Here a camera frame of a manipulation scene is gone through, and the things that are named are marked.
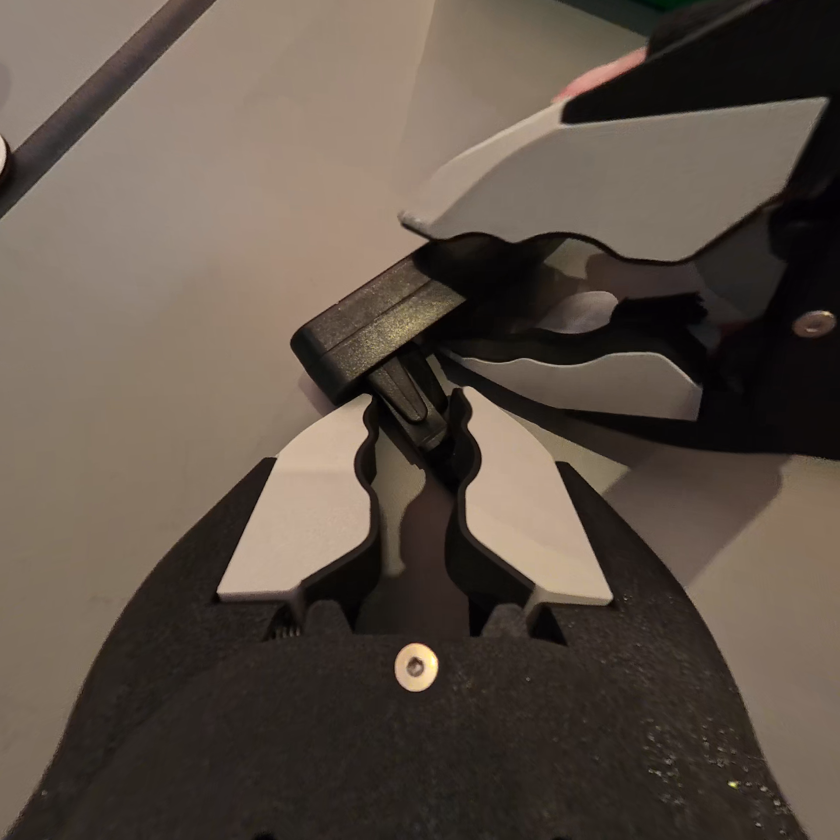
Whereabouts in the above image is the black power plug cord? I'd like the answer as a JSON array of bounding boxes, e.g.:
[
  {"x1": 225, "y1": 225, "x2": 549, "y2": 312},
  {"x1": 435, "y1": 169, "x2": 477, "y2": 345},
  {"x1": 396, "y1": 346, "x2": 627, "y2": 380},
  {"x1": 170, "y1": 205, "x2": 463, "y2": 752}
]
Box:
[{"x1": 369, "y1": 351, "x2": 470, "y2": 490}]

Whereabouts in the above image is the document holder with white base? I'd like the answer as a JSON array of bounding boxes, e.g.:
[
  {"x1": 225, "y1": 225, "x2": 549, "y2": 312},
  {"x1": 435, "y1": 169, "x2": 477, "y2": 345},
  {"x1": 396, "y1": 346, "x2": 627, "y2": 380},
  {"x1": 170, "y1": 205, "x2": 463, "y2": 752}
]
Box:
[{"x1": 0, "y1": 62, "x2": 14, "y2": 191}]

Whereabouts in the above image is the person's right hand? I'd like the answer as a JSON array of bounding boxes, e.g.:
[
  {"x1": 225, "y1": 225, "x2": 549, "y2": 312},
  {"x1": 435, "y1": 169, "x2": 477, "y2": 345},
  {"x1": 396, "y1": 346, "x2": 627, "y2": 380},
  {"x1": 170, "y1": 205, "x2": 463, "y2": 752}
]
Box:
[{"x1": 553, "y1": 51, "x2": 649, "y2": 105}]

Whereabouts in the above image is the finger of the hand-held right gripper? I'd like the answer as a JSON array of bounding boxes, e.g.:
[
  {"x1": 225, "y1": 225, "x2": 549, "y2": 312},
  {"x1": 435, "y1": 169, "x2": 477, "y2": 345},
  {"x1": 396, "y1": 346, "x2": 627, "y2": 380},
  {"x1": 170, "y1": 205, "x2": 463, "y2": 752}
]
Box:
[
  {"x1": 435, "y1": 328, "x2": 704, "y2": 421},
  {"x1": 399, "y1": 97, "x2": 831, "y2": 265}
]

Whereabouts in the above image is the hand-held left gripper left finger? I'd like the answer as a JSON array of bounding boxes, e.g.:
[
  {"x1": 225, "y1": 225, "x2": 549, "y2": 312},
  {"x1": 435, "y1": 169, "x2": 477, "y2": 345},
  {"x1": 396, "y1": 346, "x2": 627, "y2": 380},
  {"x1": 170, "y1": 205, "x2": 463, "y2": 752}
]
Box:
[{"x1": 215, "y1": 394, "x2": 383, "y2": 608}]

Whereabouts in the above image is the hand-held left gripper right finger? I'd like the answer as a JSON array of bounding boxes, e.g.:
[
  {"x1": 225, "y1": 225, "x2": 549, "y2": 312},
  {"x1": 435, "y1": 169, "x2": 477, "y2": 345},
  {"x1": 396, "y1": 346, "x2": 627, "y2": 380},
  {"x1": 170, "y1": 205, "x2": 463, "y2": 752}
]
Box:
[{"x1": 448, "y1": 386, "x2": 615, "y2": 606}]

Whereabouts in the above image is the black power strip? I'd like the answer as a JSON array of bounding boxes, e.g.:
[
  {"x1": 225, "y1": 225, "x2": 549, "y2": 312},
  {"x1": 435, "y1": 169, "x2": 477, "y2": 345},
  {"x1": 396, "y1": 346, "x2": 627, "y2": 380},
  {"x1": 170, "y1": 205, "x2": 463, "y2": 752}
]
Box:
[{"x1": 290, "y1": 233, "x2": 706, "y2": 404}]

